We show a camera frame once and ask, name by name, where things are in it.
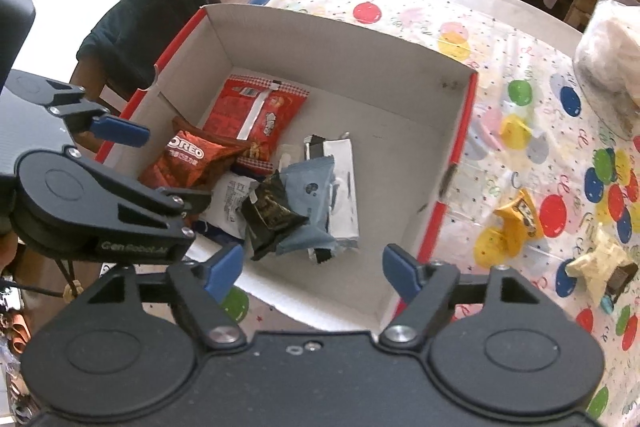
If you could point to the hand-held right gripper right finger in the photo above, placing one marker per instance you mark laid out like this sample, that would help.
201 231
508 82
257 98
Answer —
400 272

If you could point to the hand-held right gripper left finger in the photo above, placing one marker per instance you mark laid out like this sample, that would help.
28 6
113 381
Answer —
225 272

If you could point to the blue grey snack packet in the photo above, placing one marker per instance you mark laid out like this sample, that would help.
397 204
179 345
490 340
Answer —
310 187

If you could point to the yellow snack packet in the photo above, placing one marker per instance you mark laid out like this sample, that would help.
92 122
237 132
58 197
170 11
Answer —
520 212

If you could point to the chair with dark cloth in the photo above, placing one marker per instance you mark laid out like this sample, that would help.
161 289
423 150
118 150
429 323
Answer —
145 17

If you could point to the clear bag of white stuff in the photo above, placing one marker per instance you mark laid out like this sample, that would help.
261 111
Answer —
612 47

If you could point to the red snack packet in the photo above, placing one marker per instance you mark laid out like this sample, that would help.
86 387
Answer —
250 112

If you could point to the orange brown cookie packet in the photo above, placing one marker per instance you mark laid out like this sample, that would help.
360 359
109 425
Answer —
185 157

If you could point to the teal candy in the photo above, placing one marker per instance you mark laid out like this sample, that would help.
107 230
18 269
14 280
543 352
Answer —
607 303

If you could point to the wooden chair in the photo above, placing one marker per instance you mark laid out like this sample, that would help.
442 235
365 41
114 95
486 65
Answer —
582 9

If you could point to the white black snack packet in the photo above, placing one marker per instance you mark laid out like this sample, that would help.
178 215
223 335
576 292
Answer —
342 192

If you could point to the dark brown snack packet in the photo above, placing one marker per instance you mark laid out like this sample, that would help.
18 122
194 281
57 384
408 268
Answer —
619 282

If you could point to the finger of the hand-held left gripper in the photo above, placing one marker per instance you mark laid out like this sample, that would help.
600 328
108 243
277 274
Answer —
175 199
122 132

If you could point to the cream snack packet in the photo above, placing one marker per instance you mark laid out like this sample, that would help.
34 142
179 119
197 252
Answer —
597 262

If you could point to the black gold snack packet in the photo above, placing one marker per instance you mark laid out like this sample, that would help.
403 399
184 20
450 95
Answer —
270 212

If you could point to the white label snack packet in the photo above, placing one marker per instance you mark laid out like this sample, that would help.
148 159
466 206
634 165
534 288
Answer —
230 202

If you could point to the polka dot tablecloth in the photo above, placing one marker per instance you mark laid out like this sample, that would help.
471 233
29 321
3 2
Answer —
425 7

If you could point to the red cardboard box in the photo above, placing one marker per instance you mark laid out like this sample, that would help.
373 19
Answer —
380 142

